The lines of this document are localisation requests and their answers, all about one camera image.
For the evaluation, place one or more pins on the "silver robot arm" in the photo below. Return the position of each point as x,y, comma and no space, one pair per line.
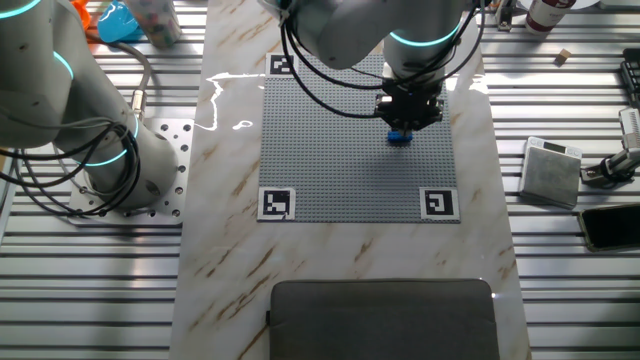
60,75

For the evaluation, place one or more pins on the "black smartphone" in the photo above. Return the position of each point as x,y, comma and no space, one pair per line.
612,227

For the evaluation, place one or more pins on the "red white can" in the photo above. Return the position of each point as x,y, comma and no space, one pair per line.
547,15

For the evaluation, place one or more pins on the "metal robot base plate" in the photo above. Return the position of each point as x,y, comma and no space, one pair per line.
172,135

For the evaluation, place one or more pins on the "grey fabric pad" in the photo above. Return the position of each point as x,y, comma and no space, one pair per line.
382,320

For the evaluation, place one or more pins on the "black white fiducial marker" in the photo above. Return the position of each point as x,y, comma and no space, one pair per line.
276,203
440,203
277,65

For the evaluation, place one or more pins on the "small brown wooden cube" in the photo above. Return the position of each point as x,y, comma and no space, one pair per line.
563,56

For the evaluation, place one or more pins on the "silver digital scale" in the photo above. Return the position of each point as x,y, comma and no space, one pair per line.
550,175

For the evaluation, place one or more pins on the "blue Lego brick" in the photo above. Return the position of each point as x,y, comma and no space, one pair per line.
400,139

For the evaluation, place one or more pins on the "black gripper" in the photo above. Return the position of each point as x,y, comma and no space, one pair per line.
411,105

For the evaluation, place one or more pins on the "clear plastic cup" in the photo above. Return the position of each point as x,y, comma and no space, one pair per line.
155,22

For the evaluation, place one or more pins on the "silver camera on clamp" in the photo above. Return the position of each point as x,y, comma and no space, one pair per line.
631,127

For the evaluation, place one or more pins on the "black keyboard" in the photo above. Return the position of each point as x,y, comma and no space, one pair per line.
632,75

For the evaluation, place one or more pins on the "grey Lego baseplate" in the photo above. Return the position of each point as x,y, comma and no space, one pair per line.
350,165

